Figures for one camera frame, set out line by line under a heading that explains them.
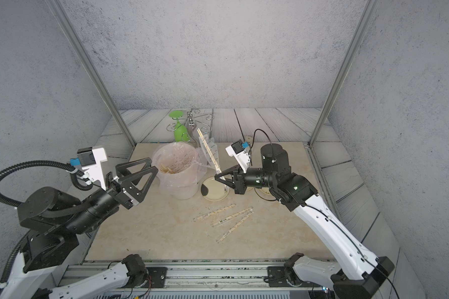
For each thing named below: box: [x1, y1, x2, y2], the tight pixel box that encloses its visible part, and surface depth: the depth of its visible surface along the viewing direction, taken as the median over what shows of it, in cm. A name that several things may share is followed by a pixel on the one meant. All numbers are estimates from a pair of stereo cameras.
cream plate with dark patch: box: [200, 176, 230, 202], surface depth 100 cm
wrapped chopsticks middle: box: [211, 207, 254, 227], surface depth 92 cm
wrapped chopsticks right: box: [217, 208, 254, 243], surface depth 88 cm
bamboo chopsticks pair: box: [197, 128, 223, 175], surface depth 57 cm
